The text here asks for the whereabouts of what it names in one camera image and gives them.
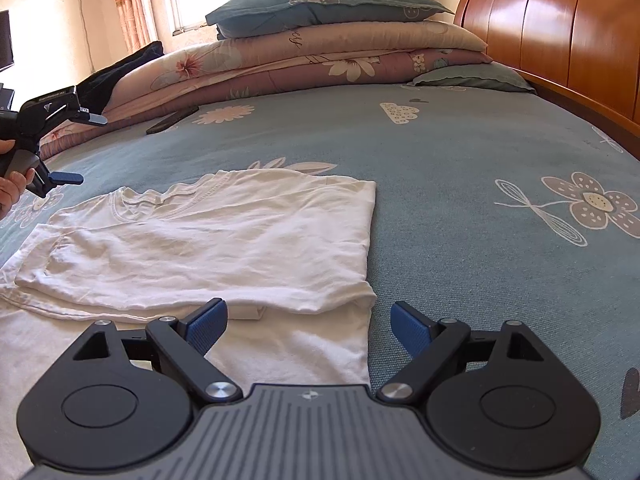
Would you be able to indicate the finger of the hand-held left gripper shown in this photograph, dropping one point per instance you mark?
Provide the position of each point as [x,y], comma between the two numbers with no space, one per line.
[67,178]
[92,119]

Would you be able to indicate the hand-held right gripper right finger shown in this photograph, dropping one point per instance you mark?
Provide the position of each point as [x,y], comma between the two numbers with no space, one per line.
[412,327]

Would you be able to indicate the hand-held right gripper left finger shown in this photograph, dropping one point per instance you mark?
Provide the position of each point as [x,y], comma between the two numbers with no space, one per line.
[207,327]

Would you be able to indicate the white printed long-sleeve shirt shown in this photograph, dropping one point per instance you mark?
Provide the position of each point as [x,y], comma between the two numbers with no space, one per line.
[200,240]

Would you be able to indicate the person's left hand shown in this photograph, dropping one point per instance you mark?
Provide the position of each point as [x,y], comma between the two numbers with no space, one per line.
[12,190]

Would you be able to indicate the black garment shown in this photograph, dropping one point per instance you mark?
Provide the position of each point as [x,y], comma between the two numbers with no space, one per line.
[120,75]

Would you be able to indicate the black smartphone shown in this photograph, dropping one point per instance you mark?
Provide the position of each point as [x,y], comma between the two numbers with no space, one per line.
[172,120]

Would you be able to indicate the black television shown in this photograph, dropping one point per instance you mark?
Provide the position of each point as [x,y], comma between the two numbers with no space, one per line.
[5,40]

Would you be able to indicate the pink striped curtain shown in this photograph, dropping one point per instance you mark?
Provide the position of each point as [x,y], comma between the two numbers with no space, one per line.
[132,5]

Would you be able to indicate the bed with blue floral sheet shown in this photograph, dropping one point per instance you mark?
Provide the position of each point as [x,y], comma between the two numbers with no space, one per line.
[450,160]

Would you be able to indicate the pink floral folded quilt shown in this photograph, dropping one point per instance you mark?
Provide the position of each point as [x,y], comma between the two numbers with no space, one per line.
[300,60]

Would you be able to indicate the flat grey-blue pillow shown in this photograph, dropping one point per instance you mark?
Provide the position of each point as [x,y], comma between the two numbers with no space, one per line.
[470,80]

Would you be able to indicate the thick grey-blue floral pillow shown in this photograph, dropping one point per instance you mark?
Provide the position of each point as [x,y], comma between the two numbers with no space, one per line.
[325,5]

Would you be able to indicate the wooden headboard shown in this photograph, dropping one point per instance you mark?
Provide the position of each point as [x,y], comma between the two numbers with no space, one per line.
[550,20]

